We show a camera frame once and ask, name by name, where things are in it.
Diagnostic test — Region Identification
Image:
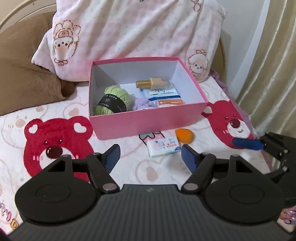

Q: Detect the clear plastic orange-label box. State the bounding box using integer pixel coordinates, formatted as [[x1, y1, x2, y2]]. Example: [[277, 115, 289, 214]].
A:
[[155, 98, 185, 108]]

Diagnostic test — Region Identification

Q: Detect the white tissue packet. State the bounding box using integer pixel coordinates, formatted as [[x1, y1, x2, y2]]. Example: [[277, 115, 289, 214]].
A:
[[147, 137, 181, 157]]

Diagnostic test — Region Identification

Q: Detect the blue and white packet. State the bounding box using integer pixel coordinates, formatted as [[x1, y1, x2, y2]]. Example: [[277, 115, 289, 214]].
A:
[[140, 81, 181, 102]]

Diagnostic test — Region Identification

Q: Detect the beige curtain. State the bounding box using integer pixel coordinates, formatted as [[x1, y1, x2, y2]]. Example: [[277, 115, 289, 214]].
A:
[[236, 0, 296, 139]]

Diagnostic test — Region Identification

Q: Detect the orange makeup sponge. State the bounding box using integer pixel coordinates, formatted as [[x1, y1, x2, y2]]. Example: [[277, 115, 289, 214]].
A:
[[175, 128, 195, 143]]

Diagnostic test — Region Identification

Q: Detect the gold-capped beige bottle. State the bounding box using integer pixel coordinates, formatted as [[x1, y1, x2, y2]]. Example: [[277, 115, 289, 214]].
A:
[[136, 76, 173, 90]]

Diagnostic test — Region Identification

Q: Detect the purple plush toy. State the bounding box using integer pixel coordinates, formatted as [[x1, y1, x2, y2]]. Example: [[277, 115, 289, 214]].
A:
[[132, 97, 158, 111]]

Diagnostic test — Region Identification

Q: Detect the green yarn ball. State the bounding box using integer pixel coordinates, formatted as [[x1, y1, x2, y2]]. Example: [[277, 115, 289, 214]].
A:
[[94, 85, 130, 115]]

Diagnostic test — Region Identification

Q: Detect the red bear printed blanket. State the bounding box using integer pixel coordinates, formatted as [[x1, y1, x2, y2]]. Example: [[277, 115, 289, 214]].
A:
[[0, 76, 271, 234]]

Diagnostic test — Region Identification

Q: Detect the pink printed pillow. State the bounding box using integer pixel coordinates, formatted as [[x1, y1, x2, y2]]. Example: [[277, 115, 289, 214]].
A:
[[31, 0, 226, 82]]

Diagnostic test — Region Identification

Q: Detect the pink cardboard box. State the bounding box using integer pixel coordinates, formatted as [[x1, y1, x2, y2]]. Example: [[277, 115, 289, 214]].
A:
[[88, 56, 209, 141]]

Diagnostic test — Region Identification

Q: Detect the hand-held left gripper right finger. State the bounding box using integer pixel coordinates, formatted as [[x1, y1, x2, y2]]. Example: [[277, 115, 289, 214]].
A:
[[181, 144, 273, 194]]

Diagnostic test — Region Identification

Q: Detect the brown pillow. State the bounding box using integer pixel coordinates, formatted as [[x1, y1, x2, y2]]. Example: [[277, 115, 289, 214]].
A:
[[0, 17, 77, 115]]

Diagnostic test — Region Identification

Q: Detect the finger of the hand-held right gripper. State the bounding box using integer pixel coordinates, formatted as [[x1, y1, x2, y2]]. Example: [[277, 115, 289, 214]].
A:
[[265, 149, 290, 179], [232, 133, 289, 158]]

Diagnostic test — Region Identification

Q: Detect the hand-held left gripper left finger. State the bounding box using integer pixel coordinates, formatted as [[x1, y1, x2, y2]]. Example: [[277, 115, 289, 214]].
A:
[[47, 144, 121, 194]]

